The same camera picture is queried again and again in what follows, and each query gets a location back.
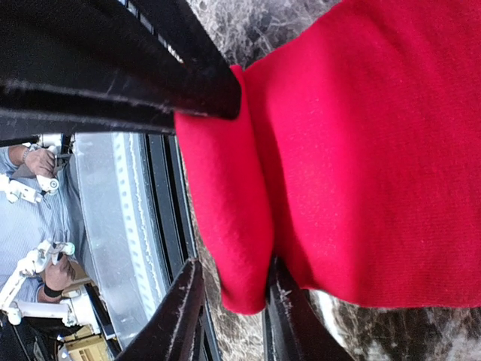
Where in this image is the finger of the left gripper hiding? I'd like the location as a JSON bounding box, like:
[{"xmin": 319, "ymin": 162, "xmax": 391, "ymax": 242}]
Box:
[
  {"xmin": 1, "ymin": 108, "xmax": 175, "ymax": 147},
  {"xmin": 1, "ymin": 1, "xmax": 241, "ymax": 120}
]

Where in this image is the black front rail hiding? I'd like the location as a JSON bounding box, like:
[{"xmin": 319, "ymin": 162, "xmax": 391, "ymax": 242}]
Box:
[{"xmin": 143, "ymin": 135, "xmax": 221, "ymax": 360}]

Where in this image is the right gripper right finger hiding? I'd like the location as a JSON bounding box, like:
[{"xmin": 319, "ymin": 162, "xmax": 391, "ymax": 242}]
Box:
[{"xmin": 262, "ymin": 257, "xmax": 352, "ymax": 361}]

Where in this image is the grey slotted cable duct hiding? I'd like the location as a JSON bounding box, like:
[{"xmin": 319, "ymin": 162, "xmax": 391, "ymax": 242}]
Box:
[{"xmin": 75, "ymin": 132, "xmax": 166, "ymax": 348}]

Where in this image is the operator person striped shirt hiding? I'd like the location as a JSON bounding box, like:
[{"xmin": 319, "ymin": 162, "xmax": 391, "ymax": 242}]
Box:
[{"xmin": 1, "ymin": 144, "xmax": 88, "ymax": 304}]

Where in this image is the white teleoperation handle device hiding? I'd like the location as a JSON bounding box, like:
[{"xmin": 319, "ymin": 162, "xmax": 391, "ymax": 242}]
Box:
[{"xmin": 0, "ymin": 240, "xmax": 98, "ymax": 326}]

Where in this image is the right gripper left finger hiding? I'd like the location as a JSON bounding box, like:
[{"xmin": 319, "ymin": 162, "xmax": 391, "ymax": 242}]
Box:
[{"xmin": 116, "ymin": 259, "xmax": 204, "ymax": 360}]

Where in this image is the red sock plain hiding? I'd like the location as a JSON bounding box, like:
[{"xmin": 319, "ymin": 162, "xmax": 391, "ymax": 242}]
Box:
[{"xmin": 174, "ymin": 1, "xmax": 480, "ymax": 314}]

